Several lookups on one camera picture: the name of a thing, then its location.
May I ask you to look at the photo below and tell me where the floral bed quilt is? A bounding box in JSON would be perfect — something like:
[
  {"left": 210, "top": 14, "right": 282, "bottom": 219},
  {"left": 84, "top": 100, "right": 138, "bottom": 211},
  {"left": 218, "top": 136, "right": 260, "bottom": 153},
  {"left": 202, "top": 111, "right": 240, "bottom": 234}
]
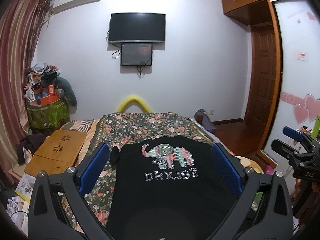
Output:
[{"left": 60, "top": 112, "right": 263, "bottom": 233}]

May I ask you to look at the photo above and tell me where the black wall television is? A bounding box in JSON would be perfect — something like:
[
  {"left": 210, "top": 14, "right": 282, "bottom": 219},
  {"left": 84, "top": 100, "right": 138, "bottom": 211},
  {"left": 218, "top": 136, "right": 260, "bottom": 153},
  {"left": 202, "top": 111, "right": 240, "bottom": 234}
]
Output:
[{"left": 108, "top": 12, "right": 166, "bottom": 43}]

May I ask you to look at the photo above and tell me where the white wardrobe sliding door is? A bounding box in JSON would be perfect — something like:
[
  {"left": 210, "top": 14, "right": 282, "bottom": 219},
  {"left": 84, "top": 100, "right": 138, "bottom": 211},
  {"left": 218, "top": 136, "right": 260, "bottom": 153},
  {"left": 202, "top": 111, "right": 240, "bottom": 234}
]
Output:
[{"left": 264, "top": 0, "right": 319, "bottom": 163}]

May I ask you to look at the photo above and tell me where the grey cloth on chair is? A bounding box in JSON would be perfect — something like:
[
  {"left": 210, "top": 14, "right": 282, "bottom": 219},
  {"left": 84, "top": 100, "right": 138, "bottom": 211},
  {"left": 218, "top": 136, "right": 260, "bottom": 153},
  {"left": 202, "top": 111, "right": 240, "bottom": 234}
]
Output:
[{"left": 194, "top": 108, "right": 216, "bottom": 134}]

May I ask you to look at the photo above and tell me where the grey plush toy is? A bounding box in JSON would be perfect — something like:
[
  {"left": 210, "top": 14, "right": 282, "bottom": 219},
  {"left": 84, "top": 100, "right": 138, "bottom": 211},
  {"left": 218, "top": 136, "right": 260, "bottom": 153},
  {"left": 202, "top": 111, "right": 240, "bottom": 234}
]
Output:
[{"left": 41, "top": 76, "right": 77, "bottom": 106}]

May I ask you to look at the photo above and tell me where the small black wall monitor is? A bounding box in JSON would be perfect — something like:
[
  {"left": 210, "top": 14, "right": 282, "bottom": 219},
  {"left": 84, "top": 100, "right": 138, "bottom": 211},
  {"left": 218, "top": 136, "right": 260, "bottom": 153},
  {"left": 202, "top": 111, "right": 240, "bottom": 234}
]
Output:
[{"left": 120, "top": 43, "right": 153, "bottom": 67}]

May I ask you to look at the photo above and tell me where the brown wooden door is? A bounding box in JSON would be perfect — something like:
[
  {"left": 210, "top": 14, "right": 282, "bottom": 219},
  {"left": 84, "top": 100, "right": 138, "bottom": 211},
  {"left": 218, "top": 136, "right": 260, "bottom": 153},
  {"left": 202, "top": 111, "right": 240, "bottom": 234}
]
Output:
[{"left": 245, "top": 25, "right": 276, "bottom": 135}]

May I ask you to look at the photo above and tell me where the wooden lap desk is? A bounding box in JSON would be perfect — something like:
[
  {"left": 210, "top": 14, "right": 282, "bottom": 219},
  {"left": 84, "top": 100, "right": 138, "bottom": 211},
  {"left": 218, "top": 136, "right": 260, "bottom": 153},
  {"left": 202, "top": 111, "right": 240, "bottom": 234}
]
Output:
[{"left": 24, "top": 130, "right": 87, "bottom": 177}]

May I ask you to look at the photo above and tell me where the black elephant print t-shirt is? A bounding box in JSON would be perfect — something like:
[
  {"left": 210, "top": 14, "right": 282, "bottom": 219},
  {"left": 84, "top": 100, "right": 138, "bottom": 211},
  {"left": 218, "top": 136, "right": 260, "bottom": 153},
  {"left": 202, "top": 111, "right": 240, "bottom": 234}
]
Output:
[{"left": 106, "top": 135, "right": 236, "bottom": 239}]

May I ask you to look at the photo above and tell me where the green fabric storage bin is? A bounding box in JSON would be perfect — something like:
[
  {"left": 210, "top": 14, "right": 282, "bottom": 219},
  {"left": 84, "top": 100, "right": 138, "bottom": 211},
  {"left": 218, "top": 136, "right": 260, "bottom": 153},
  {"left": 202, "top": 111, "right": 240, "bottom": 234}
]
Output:
[{"left": 27, "top": 99, "right": 69, "bottom": 129}]

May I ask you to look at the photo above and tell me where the orange red box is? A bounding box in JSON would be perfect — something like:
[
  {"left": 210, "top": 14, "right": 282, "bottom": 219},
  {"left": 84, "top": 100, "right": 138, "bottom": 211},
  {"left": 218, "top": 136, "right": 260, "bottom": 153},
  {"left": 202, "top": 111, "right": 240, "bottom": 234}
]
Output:
[{"left": 40, "top": 85, "right": 60, "bottom": 106}]

